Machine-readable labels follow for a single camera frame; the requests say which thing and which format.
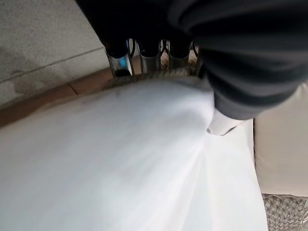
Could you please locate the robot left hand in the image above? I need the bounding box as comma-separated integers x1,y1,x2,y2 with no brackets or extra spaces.
75,0,308,137

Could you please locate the white pillow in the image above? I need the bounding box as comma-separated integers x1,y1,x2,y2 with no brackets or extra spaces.
0,75,270,231

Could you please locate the cream upholstered headboard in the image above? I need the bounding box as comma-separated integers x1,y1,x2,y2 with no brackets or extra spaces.
237,81,308,195

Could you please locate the grey patterned blanket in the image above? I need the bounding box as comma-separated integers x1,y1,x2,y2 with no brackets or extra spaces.
261,192,308,231

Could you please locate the brown wooden bed frame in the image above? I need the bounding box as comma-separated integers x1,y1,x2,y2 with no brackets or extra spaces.
0,66,116,128

